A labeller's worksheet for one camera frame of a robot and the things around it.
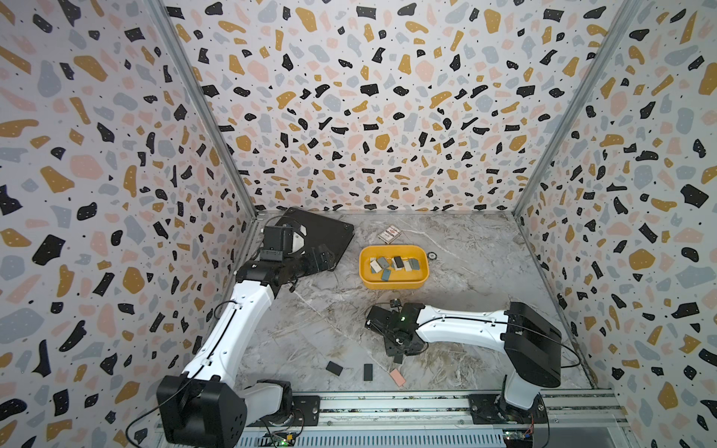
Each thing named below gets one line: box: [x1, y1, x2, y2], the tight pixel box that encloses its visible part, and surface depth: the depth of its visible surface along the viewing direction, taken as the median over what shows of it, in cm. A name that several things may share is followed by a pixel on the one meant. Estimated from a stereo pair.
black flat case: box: [275, 207, 355, 276], surface depth 111 cm
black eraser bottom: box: [363, 364, 374, 381], surface depth 82 cm
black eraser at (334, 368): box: [324, 360, 344, 377], surface depth 83 cm
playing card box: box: [377, 224, 403, 245], surface depth 115 cm
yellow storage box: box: [358, 244, 431, 291], surface depth 105 cm
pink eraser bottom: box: [389, 367, 407, 388], surface depth 81 cm
